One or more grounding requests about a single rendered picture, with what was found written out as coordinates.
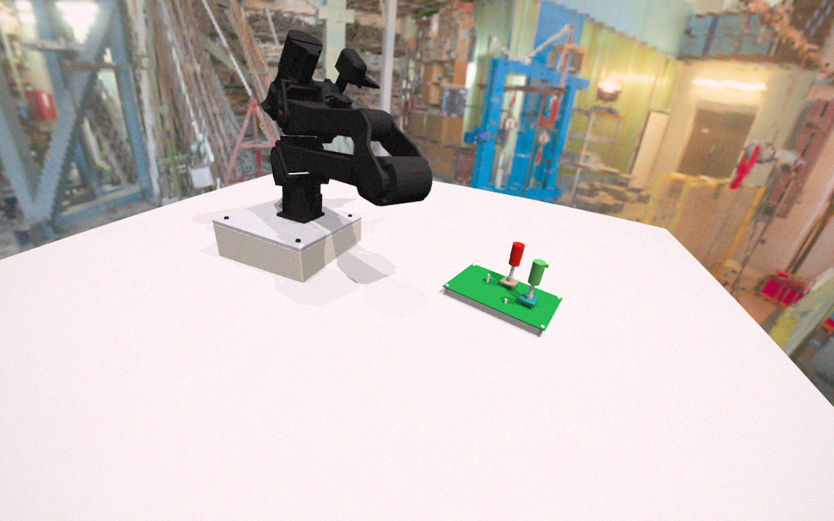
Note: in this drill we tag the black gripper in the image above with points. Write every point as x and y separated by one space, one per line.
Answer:
352 69

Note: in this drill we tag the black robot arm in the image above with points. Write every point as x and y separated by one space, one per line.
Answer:
404 177

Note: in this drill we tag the green circuit board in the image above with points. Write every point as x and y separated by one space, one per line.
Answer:
506 294

